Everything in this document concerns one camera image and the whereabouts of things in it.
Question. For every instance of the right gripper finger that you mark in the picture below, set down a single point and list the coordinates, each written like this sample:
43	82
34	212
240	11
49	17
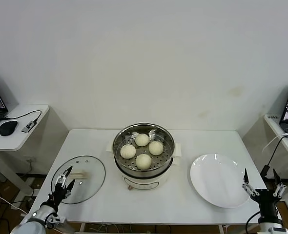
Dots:
280	189
249	189

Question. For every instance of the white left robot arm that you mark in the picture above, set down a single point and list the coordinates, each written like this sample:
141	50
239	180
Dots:
34	219

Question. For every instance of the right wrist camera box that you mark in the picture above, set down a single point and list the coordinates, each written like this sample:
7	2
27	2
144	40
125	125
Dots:
275	231

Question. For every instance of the black computer mouse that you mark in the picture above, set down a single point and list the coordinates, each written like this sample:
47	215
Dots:
7	128

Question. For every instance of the grey usb hub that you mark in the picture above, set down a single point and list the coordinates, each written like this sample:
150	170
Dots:
28	126

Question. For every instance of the cream electric cooking pot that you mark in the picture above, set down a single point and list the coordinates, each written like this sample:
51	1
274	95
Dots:
144	182

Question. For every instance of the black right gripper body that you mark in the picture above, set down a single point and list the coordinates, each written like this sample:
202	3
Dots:
266	202

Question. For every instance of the white steamed baozi bun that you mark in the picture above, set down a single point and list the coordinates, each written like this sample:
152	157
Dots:
142	139
156	148
143	161
128	151

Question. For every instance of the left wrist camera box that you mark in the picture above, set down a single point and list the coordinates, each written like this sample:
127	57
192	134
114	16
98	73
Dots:
57	220

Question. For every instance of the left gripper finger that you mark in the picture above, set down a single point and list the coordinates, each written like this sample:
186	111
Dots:
70	187
62	178

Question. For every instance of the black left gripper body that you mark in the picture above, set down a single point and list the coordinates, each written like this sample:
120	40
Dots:
58	195

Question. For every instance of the stainless steel steamer basket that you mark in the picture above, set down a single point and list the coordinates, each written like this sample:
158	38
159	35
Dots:
163	161

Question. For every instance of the white side table with label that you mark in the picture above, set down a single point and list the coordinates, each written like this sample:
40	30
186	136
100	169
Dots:
273	125

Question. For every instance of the white round plate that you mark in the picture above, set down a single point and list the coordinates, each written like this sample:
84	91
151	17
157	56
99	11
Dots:
214	180

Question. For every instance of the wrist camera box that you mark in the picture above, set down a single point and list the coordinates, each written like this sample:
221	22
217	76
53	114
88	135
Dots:
275	231
57	220

